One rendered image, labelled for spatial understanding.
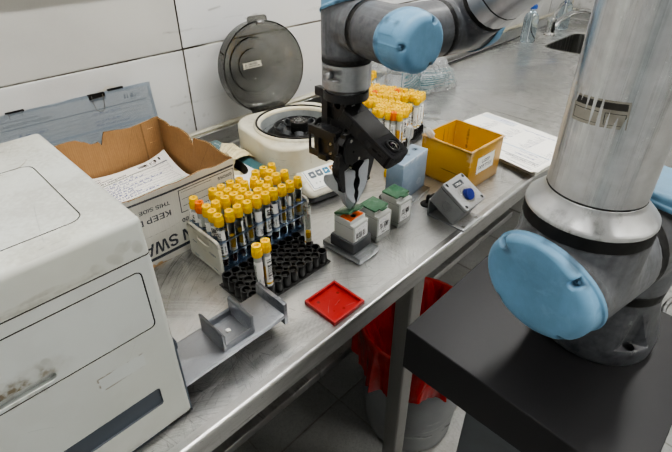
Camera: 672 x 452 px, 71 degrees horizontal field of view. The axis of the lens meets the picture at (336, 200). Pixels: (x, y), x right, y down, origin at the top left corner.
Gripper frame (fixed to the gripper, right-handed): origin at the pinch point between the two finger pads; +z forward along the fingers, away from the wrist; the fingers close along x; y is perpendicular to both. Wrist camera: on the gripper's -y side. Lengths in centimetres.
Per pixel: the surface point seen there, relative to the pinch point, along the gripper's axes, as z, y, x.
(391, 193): 3.6, 0.6, -12.0
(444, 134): 2.9, 6.9, -41.5
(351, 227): 3.5, -1.2, 1.9
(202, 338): 6.3, -0.7, 32.5
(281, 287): 9.2, 1.3, 16.4
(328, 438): 98, 15, -9
